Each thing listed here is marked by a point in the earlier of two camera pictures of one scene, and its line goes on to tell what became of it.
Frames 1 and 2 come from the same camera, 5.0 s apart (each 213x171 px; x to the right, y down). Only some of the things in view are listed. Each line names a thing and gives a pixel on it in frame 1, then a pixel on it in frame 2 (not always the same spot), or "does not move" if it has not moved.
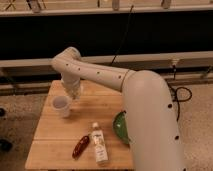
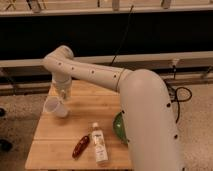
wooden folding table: x=85 y=139 does not move
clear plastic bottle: x=98 y=139 does not move
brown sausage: x=80 y=147 does not move
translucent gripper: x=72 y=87 -> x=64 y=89
